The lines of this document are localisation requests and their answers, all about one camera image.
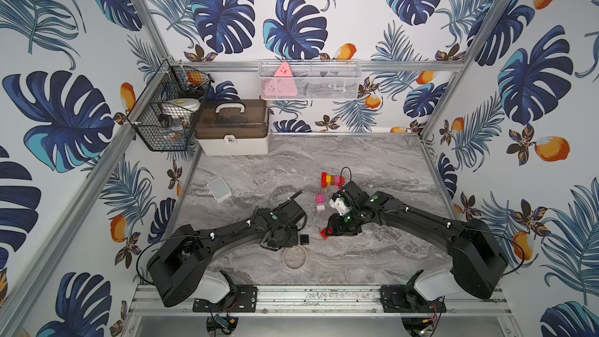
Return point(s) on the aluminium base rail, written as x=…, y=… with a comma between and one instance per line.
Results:
x=355, y=301

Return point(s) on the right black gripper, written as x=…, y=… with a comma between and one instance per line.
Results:
x=335, y=228

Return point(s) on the brown lid storage box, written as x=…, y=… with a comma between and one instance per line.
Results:
x=233, y=127

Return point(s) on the clear wall shelf basket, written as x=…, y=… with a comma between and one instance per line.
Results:
x=319, y=80

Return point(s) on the black wire basket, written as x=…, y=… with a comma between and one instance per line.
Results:
x=161, y=132

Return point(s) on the red 2x4 lego brick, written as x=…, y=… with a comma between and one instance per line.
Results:
x=324, y=180

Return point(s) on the white bowl in basket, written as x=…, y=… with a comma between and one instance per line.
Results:
x=180, y=106

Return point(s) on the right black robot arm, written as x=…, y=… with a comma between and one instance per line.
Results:
x=478, y=261

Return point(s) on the pink triangle object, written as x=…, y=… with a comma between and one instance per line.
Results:
x=281, y=85

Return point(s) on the tape roll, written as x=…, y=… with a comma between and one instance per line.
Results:
x=294, y=258

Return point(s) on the grey square card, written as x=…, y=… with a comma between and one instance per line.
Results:
x=219, y=189

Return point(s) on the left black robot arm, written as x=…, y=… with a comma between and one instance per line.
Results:
x=177, y=267

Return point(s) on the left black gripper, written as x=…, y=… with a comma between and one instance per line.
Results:
x=290, y=208

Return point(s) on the black 2x2 lego brick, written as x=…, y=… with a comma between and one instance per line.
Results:
x=304, y=240

